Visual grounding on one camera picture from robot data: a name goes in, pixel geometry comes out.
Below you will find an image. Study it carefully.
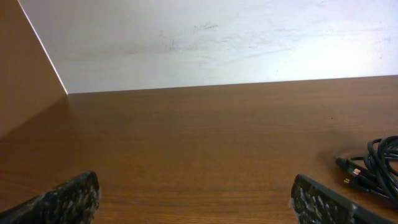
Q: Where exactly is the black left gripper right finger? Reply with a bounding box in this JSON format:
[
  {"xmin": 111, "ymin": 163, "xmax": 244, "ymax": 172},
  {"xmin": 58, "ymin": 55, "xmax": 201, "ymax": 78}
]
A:
[{"xmin": 290, "ymin": 174, "xmax": 392, "ymax": 224}]

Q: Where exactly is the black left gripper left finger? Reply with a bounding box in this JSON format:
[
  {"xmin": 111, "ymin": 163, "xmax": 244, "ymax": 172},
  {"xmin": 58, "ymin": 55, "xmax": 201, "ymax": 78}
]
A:
[{"xmin": 1, "ymin": 170, "xmax": 100, "ymax": 224}]

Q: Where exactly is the black HDMI cable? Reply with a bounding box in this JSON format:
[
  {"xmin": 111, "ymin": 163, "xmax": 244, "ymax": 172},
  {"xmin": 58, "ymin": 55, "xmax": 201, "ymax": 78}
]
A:
[{"xmin": 335, "ymin": 135, "xmax": 398, "ymax": 200}]

